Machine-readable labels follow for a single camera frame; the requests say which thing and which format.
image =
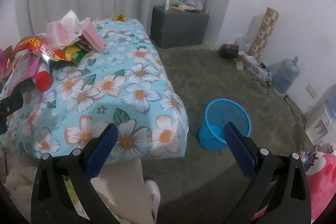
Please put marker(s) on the red snack packet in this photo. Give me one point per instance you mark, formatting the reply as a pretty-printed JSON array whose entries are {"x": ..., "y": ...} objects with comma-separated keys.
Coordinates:
[{"x": 31, "y": 44}]

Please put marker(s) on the pink printed blanket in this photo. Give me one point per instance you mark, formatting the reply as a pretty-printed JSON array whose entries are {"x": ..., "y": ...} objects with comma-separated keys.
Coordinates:
[{"x": 321, "y": 182}]

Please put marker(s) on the white fluffy plush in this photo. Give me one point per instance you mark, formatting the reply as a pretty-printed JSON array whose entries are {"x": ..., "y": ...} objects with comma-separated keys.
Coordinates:
[{"x": 15, "y": 182}]

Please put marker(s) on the blue water jug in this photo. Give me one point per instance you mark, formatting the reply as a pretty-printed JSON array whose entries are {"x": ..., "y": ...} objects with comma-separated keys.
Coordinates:
[{"x": 284, "y": 75}]

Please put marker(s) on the white water dispenser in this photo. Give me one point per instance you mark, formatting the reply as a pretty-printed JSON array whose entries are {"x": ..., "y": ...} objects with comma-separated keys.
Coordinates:
[{"x": 321, "y": 119}]

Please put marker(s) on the wall socket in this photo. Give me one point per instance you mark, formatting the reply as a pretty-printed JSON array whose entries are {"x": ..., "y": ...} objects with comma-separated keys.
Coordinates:
[{"x": 312, "y": 90}]

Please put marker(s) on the green yellow snack packet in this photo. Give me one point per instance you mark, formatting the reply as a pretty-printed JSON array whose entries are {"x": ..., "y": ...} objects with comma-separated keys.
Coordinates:
[{"x": 74, "y": 53}]

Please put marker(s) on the white pink plastic bag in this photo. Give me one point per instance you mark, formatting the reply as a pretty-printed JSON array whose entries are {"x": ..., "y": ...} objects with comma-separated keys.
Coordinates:
[{"x": 61, "y": 29}]

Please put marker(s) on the small white bottle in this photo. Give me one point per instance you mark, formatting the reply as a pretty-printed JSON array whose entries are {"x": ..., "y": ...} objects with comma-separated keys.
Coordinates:
[{"x": 167, "y": 5}]

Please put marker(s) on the blue mesh wastebasket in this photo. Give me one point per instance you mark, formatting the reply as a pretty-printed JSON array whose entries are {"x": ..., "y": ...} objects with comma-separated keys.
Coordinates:
[{"x": 225, "y": 119}]

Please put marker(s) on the clear plastic bag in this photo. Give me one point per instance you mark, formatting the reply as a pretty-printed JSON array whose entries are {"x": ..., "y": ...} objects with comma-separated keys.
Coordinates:
[{"x": 194, "y": 2}]

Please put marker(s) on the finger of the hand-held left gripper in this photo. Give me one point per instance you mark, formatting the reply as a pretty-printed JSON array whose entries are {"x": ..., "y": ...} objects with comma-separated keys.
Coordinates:
[{"x": 10, "y": 104}]

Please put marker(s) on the blue floral blanket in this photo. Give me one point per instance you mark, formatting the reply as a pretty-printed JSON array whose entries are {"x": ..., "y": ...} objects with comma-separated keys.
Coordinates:
[{"x": 126, "y": 87}]

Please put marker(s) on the gold crinkled snack packet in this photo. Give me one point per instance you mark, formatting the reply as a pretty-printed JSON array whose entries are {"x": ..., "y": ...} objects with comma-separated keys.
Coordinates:
[{"x": 120, "y": 17}]

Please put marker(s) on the pink box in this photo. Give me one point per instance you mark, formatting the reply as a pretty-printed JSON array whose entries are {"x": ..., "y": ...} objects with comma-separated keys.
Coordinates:
[{"x": 93, "y": 33}]

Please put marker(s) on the red capped bottle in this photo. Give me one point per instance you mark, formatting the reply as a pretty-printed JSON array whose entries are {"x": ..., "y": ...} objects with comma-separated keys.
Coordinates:
[{"x": 42, "y": 79}]

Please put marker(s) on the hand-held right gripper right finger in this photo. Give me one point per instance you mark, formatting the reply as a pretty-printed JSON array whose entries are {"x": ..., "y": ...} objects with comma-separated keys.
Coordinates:
[{"x": 236, "y": 148}]

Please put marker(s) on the person's white shoe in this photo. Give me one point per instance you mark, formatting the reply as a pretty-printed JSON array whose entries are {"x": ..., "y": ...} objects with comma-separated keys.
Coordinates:
[{"x": 153, "y": 195}]

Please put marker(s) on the person's white trouser leg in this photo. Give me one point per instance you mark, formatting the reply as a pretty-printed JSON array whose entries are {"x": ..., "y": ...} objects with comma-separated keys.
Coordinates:
[{"x": 123, "y": 195}]

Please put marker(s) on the dark brown bag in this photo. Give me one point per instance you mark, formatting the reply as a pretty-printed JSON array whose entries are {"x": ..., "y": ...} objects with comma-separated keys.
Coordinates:
[{"x": 229, "y": 50}]

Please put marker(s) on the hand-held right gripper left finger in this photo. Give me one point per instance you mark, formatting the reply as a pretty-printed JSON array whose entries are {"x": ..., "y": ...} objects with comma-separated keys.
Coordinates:
[{"x": 105, "y": 145}]

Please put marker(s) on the grey cabinet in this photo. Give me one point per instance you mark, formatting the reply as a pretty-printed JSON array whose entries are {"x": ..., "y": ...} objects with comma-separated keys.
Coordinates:
[{"x": 178, "y": 27}]

